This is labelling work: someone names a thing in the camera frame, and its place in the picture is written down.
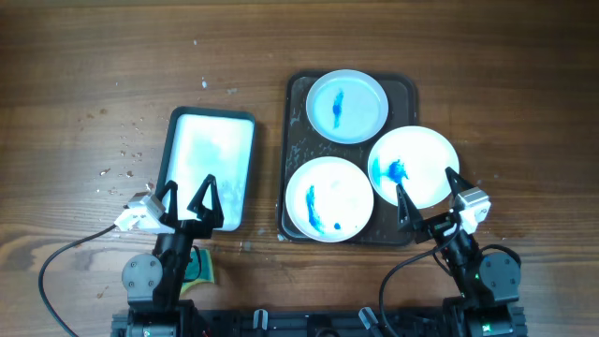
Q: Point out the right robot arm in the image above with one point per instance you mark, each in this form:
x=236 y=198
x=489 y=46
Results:
x=487 y=277

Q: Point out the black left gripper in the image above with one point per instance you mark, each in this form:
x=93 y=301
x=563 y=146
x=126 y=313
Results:
x=208 y=218

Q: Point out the white plate blue streak top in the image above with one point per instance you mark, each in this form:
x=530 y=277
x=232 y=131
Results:
x=347 y=106

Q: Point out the white plate blue blot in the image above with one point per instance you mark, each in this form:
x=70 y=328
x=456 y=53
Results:
x=416 y=158

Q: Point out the yellow green scrub sponge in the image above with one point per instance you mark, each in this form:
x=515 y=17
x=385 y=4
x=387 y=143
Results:
x=199 y=270

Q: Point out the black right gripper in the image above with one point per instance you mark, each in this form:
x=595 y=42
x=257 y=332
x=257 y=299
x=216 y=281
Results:
x=411 y=218

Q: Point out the dark brown serving tray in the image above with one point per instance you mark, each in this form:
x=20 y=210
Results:
x=301 y=143

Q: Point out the dark green soapy water tray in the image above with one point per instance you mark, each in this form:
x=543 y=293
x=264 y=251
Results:
x=203 y=141

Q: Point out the white plate blue smear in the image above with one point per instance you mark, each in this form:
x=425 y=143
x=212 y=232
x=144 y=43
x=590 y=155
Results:
x=329 y=199

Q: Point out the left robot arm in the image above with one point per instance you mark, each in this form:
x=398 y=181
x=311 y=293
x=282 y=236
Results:
x=154 y=281

